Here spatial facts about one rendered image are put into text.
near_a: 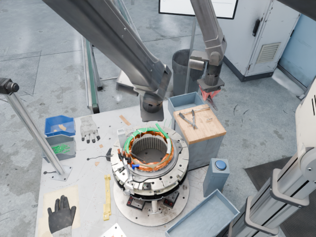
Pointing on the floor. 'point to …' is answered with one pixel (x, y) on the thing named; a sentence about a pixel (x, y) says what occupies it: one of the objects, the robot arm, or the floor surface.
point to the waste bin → (178, 86)
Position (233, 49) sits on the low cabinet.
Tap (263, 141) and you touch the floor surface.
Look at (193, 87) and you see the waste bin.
